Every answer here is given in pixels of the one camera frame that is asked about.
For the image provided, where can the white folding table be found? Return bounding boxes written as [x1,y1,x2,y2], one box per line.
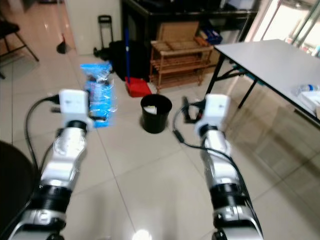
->
[205,38,320,122]

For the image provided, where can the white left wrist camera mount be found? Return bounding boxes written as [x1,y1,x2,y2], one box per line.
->
[58,88,94,132]

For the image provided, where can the brown cardboard box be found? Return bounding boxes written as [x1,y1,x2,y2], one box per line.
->
[154,20,201,44]

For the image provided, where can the black trolley bag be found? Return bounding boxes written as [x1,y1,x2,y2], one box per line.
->
[93,14,129,64]

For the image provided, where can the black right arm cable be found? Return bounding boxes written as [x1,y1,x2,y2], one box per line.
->
[172,102,212,151]

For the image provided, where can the blue clear plastic package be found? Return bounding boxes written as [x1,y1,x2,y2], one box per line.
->
[79,62,117,129]

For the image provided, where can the red plastic dustpan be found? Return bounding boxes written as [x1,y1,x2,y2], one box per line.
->
[124,77,153,98]

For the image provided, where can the white yellow snack packet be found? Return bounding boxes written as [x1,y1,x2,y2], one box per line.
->
[144,102,160,115]

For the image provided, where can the wooden slatted shoe rack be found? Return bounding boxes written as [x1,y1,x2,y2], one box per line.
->
[149,38,215,92]

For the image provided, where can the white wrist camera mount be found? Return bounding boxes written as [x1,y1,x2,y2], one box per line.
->
[58,88,94,132]
[197,93,231,137]

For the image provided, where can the clear plastic water bottle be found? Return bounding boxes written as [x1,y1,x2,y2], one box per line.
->
[296,83,320,96]

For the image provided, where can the black round seat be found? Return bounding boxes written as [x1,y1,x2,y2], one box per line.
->
[0,140,37,240]

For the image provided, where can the black glossy desk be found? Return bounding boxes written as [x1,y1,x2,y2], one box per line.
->
[119,0,262,51]

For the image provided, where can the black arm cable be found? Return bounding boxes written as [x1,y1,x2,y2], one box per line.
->
[172,102,212,151]
[25,96,62,173]

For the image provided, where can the black round rubbish bin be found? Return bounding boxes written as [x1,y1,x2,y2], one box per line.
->
[139,93,174,134]

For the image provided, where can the blue printed box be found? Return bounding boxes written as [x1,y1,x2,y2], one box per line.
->
[199,28,224,45]

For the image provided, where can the black metal chair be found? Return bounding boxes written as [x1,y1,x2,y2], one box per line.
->
[0,19,40,77]

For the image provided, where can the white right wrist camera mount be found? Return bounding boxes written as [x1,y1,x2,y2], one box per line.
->
[197,93,231,137]

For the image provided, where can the small dark floor object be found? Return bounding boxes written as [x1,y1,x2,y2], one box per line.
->
[55,34,69,55]

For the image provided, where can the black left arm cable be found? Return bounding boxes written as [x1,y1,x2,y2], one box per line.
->
[25,96,62,173]

